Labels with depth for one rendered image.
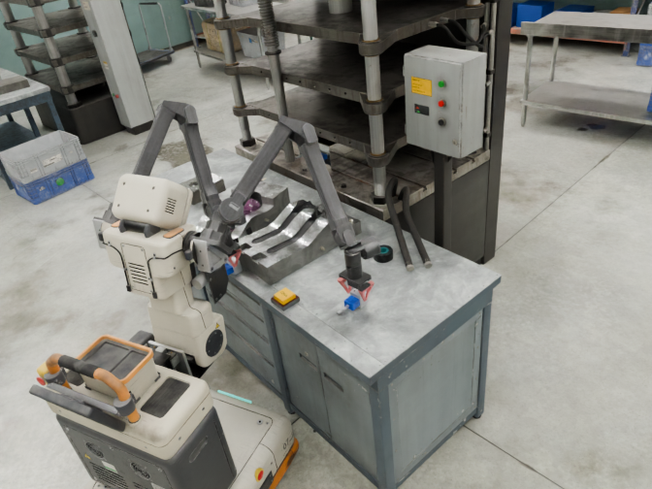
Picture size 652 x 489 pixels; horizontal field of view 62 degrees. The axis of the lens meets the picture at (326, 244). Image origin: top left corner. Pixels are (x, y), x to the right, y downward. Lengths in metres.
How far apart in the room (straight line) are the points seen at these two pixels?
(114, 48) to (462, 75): 4.61
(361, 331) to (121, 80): 4.93
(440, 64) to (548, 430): 1.63
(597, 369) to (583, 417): 0.32
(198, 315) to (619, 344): 2.12
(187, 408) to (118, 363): 0.27
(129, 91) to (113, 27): 0.65
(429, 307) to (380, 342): 0.24
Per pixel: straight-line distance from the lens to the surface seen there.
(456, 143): 2.35
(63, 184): 5.56
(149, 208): 1.77
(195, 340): 2.02
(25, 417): 3.31
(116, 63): 6.34
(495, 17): 2.93
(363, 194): 2.74
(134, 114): 6.48
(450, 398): 2.36
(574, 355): 3.05
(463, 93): 2.28
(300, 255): 2.21
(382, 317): 1.95
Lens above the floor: 2.10
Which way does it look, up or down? 33 degrees down
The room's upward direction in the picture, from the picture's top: 8 degrees counter-clockwise
